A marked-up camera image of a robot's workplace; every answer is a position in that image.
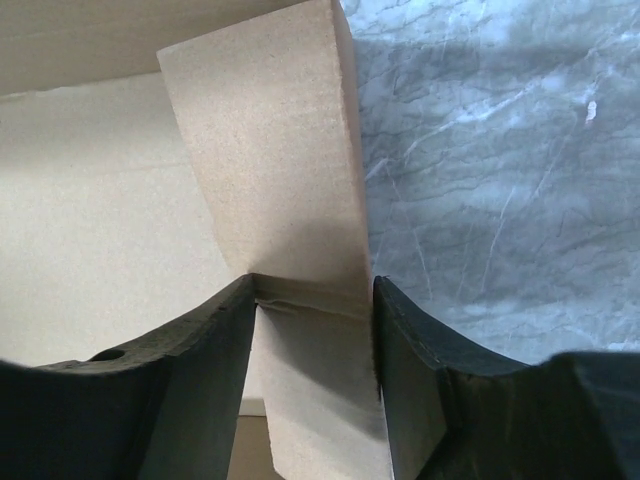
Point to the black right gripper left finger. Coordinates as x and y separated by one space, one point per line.
161 406

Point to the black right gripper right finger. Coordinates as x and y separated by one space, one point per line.
457 410

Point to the brown cardboard box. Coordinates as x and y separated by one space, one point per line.
264 96

